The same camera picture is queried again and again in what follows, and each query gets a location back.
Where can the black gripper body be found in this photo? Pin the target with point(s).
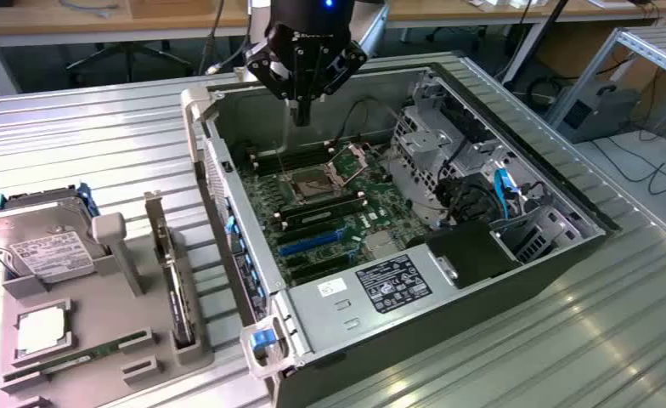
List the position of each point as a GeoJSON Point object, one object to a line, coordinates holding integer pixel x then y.
{"type": "Point", "coordinates": [310, 21]}

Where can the graphics card with fan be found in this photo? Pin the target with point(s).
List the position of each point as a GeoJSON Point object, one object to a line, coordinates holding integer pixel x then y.
{"type": "Point", "coordinates": [177, 289]}

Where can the light wooden desk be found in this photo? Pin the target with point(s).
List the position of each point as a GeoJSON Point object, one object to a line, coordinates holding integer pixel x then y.
{"type": "Point", "coordinates": [452, 15]}
{"type": "Point", "coordinates": [54, 25]}

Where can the brown cardboard box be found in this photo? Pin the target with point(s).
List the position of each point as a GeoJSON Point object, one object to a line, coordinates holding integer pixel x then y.
{"type": "Point", "coordinates": [168, 7]}

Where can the thin metal locking lever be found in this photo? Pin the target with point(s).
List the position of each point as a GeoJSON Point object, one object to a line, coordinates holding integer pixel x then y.
{"type": "Point", "coordinates": [281, 161]}

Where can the tall silver disk bay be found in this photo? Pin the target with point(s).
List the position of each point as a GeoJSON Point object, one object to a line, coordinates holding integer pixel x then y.
{"type": "Point", "coordinates": [424, 144]}

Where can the black office chair base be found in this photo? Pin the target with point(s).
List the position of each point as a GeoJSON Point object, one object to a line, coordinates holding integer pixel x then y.
{"type": "Point", "coordinates": [129, 55]}

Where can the metal socket cover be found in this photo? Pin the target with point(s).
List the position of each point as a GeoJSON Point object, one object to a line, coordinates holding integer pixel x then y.
{"type": "Point", "coordinates": [349, 163]}

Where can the CPU socket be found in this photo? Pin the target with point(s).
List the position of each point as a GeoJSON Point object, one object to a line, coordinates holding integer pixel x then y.
{"type": "Point", "coordinates": [310, 187]}

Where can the green motherboard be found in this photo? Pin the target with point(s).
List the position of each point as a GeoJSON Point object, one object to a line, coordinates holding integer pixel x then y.
{"type": "Point", "coordinates": [378, 195]}

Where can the installed RAM stick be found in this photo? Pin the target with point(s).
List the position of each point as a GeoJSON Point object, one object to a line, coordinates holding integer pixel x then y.
{"type": "Point", "coordinates": [321, 216]}

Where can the black expansion slot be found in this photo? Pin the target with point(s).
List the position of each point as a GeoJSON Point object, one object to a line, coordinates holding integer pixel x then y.
{"type": "Point", "coordinates": [316, 263]}
{"type": "Point", "coordinates": [310, 230]}

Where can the silver chipset heatsink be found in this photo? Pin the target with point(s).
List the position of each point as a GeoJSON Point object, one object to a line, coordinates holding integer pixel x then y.
{"type": "Point", "coordinates": [381, 243]}

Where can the blue expansion slot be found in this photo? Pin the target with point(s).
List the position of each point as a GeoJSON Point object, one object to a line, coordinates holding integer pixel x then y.
{"type": "Point", "coordinates": [310, 244]}

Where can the grey equipment box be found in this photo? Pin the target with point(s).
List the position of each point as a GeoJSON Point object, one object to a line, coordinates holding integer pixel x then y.
{"type": "Point", "coordinates": [599, 115]}

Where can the low silver disk bay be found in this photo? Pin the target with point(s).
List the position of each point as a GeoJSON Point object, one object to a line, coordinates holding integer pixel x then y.
{"type": "Point", "coordinates": [542, 229]}

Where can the silver hard disk drive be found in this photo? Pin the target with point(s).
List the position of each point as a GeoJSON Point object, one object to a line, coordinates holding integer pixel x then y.
{"type": "Point", "coordinates": [32, 242]}

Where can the silver power supply unit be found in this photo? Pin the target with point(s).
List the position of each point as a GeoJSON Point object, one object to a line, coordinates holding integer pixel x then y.
{"type": "Point", "coordinates": [333, 314]}

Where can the blue plastic case latch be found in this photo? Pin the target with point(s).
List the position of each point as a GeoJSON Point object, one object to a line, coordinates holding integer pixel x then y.
{"type": "Point", "coordinates": [262, 340]}

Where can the grey parts rack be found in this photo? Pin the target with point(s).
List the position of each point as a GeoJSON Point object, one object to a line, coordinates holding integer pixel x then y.
{"type": "Point", "coordinates": [112, 323]}

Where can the open black PC case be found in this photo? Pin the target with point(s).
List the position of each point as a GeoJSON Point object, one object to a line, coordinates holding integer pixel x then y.
{"type": "Point", "coordinates": [424, 353]}

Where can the silver CPU chip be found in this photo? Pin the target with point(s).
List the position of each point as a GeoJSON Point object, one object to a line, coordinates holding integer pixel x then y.
{"type": "Point", "coordinates": [41, 329]}

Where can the green loose RAM stick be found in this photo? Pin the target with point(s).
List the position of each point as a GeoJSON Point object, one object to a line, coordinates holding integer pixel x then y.
{"type": "Point", "coordinates": [84, 355]}

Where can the blue slot bracket clip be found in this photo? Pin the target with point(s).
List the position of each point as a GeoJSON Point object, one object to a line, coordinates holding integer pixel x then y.
{"type": "Point", "coordinates": [241, 244]}
{"type": "Point", "coordinates": [248, 260]}
{"type": "Point", "coordinates": [230, 224]}
{"type": "Point", "coordinates": [260, 291]}
{"type": "Point", "coordinates": [254, 275]}

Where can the blue disk carrier bracket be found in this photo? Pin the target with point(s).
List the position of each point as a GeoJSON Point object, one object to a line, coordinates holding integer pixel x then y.
{"type": "Point", "coordinates": [89, 200]}

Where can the black plastic air duct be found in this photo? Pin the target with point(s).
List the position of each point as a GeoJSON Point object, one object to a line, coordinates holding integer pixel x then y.
{"type": "Point", "coordinates": [469, 255]}

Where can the aluminium frame shelf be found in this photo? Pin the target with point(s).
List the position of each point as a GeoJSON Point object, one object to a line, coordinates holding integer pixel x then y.
{"type": "Point", "coordinates": [650, 47]}

